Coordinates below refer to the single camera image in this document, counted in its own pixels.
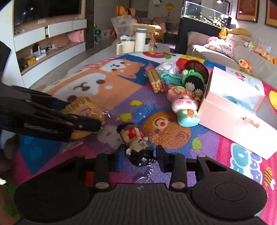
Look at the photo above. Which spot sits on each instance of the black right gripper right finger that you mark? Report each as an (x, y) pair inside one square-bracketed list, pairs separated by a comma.
[(175, 164)]

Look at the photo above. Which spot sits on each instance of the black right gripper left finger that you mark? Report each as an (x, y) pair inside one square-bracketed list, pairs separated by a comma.
[(106, 163)]

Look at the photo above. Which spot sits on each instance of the opera doll figurine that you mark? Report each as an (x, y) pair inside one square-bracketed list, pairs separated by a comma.
[(137, 148)]

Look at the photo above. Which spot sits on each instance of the teal squishy toy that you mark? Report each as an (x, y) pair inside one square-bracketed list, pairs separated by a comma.
[(187, 118)]

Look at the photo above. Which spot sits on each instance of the green crochet hat doll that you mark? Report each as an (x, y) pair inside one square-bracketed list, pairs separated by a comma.
[(193, 81)]

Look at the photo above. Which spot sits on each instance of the pink cardboard box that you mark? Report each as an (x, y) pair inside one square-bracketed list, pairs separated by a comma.
[(253, 131)]

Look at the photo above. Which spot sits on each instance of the biscuit stick pack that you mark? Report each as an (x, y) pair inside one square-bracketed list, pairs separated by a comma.
[(154, 79)]

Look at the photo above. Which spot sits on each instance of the blue white cotton pad pack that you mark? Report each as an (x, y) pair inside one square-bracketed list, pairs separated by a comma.
[(239, 102)]

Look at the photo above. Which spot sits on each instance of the white pink plastic bag bundle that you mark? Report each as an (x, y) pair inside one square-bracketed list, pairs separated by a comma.
[(169, 67)]

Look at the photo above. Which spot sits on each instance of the pink pig squishy toy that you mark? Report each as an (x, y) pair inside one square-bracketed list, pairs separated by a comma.
[(181, 99)]

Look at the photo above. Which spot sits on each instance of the brown round toy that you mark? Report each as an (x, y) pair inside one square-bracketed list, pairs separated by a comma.
[(197, 67)]

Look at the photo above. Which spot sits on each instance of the white wooden tv cabinet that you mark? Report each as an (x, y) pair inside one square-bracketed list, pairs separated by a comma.
[(40, 46)]

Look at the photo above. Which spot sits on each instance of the colourful cartoon play mat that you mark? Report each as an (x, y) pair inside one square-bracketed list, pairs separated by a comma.
[(121, 86)]

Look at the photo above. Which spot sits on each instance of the black television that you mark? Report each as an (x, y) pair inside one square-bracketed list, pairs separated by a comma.
[(29, 10)]

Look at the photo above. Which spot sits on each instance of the beige mug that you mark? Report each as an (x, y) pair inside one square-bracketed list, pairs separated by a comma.
[(125, 46)]

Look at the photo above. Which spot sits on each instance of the orange clownfish plush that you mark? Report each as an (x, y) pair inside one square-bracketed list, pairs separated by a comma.
[(244, 65)]

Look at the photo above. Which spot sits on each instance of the pink clothes pile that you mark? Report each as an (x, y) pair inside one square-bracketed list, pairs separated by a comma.
[(220, 45)]

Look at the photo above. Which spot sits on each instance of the white thermos bottle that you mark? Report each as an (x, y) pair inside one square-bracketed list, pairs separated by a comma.
[(140, 39)]

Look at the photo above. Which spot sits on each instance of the beige sofa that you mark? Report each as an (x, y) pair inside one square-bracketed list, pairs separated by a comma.
[(261, 68)]

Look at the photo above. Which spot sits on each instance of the woven basket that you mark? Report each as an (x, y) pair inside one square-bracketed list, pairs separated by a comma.
[(149, 29)]

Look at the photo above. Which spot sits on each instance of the yellow tiger plush chair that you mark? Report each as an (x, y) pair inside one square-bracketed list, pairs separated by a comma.
[(122, 11)]

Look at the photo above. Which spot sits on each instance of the black fish tank cabinet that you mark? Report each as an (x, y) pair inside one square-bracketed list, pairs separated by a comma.
[(193, 32)]

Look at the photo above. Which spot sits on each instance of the orange plush toy row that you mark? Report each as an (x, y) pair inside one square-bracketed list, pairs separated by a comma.
[(259, 51)]

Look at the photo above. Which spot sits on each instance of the yellow pillow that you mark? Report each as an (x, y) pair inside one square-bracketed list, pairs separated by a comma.
[(239, 31)]

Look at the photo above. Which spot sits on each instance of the glass fish tank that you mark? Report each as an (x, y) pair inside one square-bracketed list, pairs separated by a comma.
[(200, 13)]

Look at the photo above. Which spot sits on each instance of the red gold framed picture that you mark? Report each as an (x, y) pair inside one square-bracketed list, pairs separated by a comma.
[(248, 10)]

